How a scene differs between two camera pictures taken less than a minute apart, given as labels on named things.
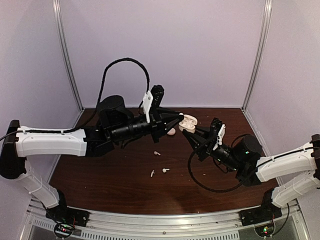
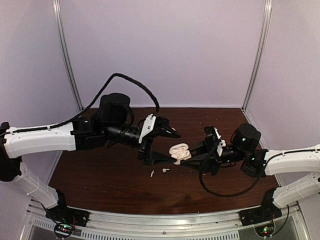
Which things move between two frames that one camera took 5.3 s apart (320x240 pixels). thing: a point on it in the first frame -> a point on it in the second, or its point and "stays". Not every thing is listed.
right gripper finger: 203,130 -> 198,148
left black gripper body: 156,125 -> 145,148
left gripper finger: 167,114 -> 167,131
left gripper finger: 171,124 -> 156,158
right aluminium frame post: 267,11 stays
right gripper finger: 193,139 -> 199,161
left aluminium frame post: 56,5 stays
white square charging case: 188,123 -> 180,152
